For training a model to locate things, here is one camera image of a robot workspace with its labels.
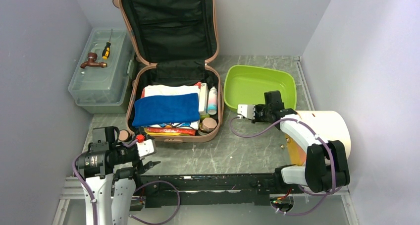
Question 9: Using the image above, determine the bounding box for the pink blue spray bottle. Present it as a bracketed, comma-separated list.
[207, 87, 218, 115]

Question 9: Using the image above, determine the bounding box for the white folded shirt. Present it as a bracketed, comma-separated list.
[141, 85, 200, 98]

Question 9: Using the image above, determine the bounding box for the translucent plastic toolbox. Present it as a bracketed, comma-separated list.
[68, 28, 136, 114]

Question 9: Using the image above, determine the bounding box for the white cosmetic box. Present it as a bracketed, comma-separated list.
[199, 83, 208, 115]

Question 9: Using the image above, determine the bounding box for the blue folded towel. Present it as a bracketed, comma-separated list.
[132, 93, 200, 127]

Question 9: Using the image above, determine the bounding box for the pink hard-shell suitcase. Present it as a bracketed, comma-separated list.
[113, 0, 224, 142]

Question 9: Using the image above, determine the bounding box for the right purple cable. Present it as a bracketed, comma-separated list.
[229, 115, 344, 217]

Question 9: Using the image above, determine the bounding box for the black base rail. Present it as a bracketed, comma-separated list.
[134, 172, 302, 208]

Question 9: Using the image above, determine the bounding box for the red printed package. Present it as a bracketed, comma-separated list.
[146, 125, 198, 136]

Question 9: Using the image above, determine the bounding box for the aluminium frame profile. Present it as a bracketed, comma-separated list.
[52, 176, 85, 225]

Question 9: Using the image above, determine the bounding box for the brown brass faucet valve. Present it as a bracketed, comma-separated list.
[80, 52, 107, 69]

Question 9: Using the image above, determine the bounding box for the yellow black screwdriver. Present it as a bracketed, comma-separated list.
[102, 29, 113, 59]

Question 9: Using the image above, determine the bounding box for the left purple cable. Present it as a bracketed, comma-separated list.
[72, 138, 181, 225]

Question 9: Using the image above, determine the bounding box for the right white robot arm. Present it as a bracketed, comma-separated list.
[252, 91, 351, 193]

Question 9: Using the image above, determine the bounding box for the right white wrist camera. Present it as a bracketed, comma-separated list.
[237, 104, 256, 120]

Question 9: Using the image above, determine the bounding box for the green plastic tray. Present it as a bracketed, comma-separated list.
[223, 65, 297, 112]

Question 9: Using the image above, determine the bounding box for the purple cable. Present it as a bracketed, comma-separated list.
[72, 138, 181, 225]
[229, 115, 344, 217]

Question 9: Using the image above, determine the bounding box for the pink hexagonal lid jar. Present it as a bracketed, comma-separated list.
[199, 117, 217, 135]

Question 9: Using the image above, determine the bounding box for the cream appliance with orange rim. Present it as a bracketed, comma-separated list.
[280, 111, 351, 166]

